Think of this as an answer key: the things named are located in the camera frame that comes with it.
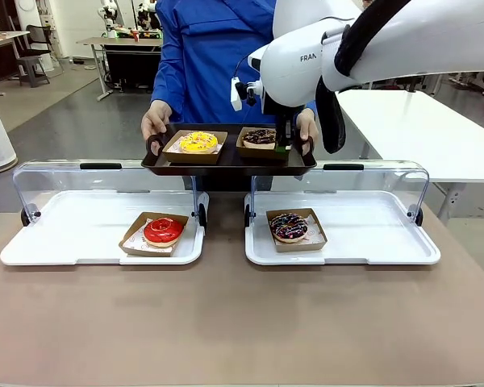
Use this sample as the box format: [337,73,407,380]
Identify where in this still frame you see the black trousers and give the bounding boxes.
[193,175,273,193]

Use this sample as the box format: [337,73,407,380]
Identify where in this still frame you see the red frosted donut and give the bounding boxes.
[118,211,190,258]

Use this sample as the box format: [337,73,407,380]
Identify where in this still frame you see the person's left hand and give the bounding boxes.
[295,108,320,143]

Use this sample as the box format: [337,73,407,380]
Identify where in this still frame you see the blue shirt torso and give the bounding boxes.
[151,0,283,125]

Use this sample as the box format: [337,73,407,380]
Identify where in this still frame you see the black office chair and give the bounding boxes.
[15,24,53,89]

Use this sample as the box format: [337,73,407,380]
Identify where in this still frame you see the chocolate frosted donut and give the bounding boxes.
[236,126,290,161]

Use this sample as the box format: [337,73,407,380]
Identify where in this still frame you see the grey background table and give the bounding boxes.
[76,35,163,102]

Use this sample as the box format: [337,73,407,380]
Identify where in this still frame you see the grey background desk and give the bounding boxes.
[0,30,31,86]

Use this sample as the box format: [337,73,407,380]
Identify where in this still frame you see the yellow sprinkled donut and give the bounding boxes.
[178,130,219,155]

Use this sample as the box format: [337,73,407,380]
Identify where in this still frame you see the person's right forearm blue sleeve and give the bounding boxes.
[150,35,186,109]

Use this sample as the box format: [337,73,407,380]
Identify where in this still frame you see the red glazed donut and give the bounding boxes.
[143,217,185,248]

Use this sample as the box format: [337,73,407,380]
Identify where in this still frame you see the person's right hand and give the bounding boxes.
[140,100,174,140]

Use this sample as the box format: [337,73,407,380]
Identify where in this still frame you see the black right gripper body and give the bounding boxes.
[261,89,308,119]

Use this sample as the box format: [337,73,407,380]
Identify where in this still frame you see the chocolate sprinkled donut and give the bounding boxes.
[241,127,277,151]

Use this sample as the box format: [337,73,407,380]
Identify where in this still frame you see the white display case base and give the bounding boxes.
[0,189,211,267]
[244,189,442,267]

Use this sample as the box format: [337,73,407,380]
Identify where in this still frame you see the chocolate donut with white drizzle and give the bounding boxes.
[269,213,309,244]

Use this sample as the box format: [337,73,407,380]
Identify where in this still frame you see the black serving tray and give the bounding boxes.
[140,124,318,177]

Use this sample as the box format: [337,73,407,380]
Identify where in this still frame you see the yellow frosted donut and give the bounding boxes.
[161,129,229,165]

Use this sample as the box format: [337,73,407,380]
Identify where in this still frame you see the clear display case lid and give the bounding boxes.
[10,159,205,227]
[250,159,431,221]

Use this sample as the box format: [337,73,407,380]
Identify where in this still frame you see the black arm cable sleeve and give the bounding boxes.
[315,0,411,155]

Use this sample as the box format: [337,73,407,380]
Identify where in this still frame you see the dark sprinkled donut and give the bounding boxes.
[265,207,329,254]

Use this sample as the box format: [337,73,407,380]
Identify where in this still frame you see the white side table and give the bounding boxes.
[336,88,484,227]

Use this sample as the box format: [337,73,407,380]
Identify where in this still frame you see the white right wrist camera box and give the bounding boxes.
[230,76,264,112]

